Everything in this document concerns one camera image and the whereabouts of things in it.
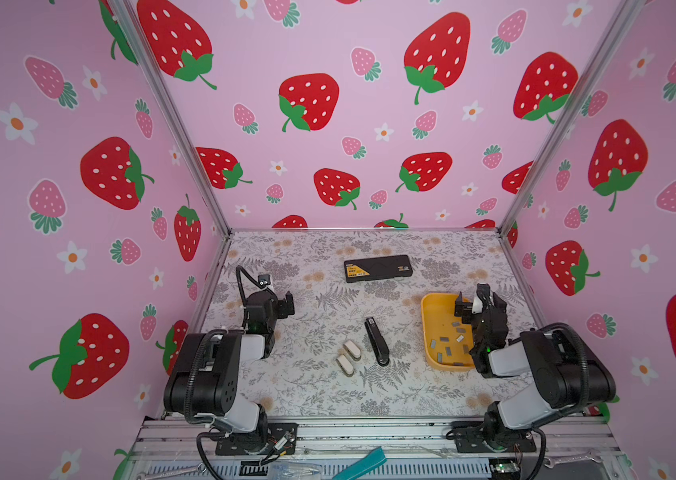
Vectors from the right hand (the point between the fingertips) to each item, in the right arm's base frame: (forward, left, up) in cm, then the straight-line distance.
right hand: (478, 293), depth 90 cm
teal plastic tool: (-45, +28, -10) cm, 54 cm away
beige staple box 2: (-24, +38, -7) cm, 46 cm away
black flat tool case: (+12, +36, -7) cm, 39 cm away
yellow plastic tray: (-13, +8, -10) cm, 18 cm away
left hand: (-6, +64, -2) cm, 65 cm away
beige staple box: (-20, +37, -7) cm, 42 cm away
